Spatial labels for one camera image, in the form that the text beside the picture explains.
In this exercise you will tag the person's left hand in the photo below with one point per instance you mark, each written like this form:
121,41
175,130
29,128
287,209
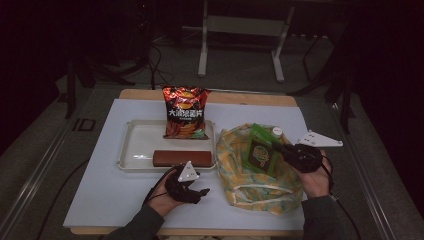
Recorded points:
160,203

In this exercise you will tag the white table mat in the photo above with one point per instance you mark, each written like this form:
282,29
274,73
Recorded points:
110,193

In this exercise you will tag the metal floor rail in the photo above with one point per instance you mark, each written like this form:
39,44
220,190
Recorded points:
370,196
30,186

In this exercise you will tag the white metal stand frame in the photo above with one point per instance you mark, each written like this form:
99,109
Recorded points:
246,26

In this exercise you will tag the red black chips bag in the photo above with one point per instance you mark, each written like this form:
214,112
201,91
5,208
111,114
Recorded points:
185,113

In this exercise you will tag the person's right hand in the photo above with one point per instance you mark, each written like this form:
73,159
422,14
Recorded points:
316,185

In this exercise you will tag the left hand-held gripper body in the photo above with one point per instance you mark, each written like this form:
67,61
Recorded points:
186,175

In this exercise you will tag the green snack packet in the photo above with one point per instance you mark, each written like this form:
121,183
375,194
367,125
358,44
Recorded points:
260,153

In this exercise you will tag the black tripod stand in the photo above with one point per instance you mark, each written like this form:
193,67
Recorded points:
70,86

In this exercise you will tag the black metal stand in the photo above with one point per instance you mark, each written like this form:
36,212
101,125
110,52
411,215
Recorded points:
346,100

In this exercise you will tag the white plastic tray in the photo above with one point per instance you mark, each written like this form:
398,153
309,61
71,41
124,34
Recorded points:
143,140

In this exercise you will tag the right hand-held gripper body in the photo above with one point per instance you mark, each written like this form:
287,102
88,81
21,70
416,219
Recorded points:
305,158

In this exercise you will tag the orange-slice print cloth bag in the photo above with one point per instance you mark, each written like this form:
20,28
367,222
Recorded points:
256,196

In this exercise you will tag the long brown box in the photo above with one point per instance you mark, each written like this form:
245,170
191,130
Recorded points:
181,158

